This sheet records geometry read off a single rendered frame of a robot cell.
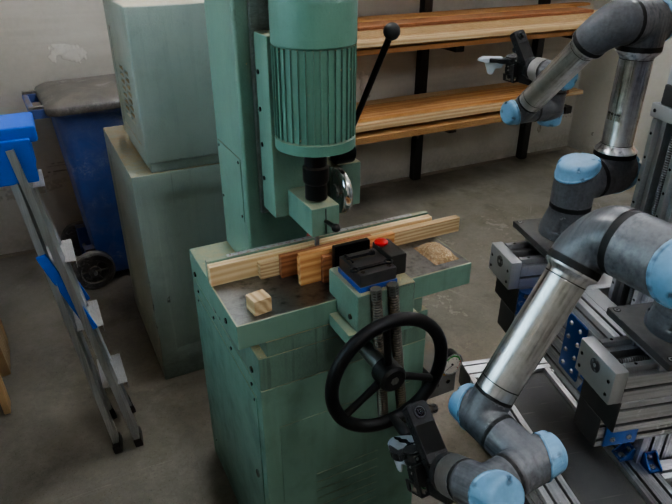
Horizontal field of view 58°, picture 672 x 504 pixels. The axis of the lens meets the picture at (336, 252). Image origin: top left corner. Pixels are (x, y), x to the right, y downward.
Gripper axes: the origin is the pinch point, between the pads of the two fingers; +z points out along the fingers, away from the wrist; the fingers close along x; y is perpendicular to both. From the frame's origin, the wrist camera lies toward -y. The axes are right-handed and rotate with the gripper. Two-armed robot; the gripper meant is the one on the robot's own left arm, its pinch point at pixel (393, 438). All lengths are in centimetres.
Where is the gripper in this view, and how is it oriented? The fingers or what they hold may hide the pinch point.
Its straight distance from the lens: 131.0
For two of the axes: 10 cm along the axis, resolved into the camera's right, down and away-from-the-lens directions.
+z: -3.9, 0.7, 9.2
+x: 8.9, -2.1, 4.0
